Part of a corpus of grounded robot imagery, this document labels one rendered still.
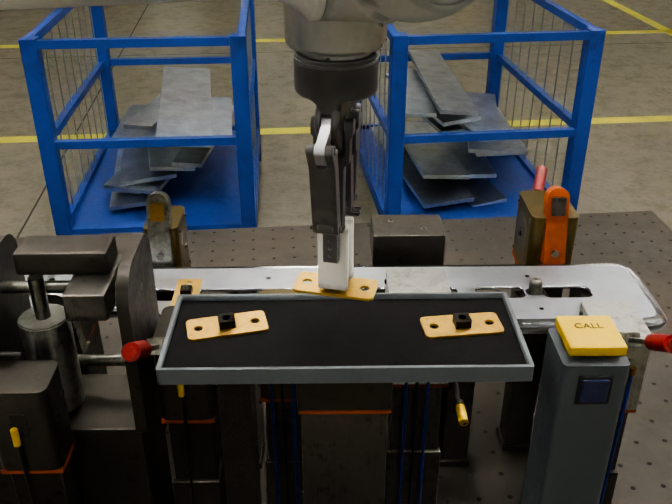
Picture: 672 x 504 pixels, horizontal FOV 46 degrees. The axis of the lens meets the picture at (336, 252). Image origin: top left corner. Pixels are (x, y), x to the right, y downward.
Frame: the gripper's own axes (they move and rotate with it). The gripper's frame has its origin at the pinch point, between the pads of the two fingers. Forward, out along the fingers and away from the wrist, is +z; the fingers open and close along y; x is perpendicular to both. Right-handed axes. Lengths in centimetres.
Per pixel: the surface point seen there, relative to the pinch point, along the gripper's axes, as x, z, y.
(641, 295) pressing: -38, 25, 42
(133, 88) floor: 242, 127, 416
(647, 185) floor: -86, 126, 325
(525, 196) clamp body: -19, 19, 61
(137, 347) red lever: 19.3, 9.8, -7.4
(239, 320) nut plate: 10.3, 9.0, -1.4
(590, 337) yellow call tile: -26.1, 9.2, 4.5
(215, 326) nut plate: 12.3, 9.0, -3.0
